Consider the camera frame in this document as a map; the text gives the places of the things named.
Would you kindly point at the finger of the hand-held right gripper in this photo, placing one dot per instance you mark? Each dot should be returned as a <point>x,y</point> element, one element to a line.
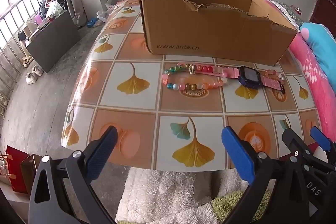
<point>291,142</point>
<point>320,138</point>

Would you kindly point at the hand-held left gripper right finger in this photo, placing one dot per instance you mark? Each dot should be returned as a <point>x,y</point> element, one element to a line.
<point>237,153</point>

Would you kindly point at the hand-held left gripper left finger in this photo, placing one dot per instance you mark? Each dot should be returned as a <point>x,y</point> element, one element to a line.
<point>102,150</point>

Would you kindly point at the brown cardboard box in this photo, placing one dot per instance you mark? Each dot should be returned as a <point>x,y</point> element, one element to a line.
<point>210,29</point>

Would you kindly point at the ginkgo leaf patterned tablecloth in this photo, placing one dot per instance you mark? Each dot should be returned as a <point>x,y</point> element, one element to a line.
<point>131,121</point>

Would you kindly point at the pink floral blanket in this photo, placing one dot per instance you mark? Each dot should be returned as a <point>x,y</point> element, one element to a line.
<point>309,69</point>

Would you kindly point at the white and green fluffy clothing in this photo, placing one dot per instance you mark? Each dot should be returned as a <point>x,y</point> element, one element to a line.
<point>162,195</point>

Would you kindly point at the brown paper bag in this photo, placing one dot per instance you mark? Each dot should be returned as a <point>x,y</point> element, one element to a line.
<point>27,174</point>

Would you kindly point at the red gift bag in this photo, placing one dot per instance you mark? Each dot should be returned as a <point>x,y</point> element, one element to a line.
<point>17,171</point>

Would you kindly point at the blue pillow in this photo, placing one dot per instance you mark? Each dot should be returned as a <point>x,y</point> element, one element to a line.
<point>323,43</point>

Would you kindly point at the white paper bag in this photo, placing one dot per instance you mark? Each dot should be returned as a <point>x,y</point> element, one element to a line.
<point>4,169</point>

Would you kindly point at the white sneaker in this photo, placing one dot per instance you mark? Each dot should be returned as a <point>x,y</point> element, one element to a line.
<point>37,70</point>
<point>30,78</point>

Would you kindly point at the beige shoe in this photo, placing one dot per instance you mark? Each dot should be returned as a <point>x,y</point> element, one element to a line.
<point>27,61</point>

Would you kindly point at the grey cabinet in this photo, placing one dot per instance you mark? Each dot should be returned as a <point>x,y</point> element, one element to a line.
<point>52,43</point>

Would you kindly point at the grey green fuzzy blanket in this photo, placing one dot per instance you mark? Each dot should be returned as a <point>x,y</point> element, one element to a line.
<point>286,16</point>

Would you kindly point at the blue slipper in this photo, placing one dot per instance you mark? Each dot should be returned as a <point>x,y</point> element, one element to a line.
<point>92,22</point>

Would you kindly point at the metal balcony railing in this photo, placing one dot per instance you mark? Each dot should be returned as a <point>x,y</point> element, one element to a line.
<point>5,61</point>

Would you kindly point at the white plastic bag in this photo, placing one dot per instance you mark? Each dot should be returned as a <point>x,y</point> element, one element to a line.
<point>110,3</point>

